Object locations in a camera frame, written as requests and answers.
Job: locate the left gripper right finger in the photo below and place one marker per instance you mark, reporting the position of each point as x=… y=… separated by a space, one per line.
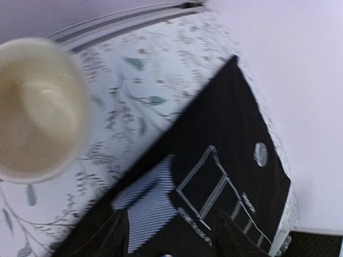
x=229 y=240

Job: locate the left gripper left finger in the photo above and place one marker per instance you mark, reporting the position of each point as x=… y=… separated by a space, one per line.
x=111 y=239

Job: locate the dealt blue card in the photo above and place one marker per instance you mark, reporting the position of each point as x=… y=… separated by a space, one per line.
x=157 y=182
x=146 y=218

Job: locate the clear acrylic dealer button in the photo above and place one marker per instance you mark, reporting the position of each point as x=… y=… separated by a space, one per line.
x=261 y=154

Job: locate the black poker playing mat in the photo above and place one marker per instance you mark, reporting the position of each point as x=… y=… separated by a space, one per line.
x=213 y=168

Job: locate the cream ceramic mug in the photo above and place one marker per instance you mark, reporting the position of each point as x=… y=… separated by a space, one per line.
x=45 y=110

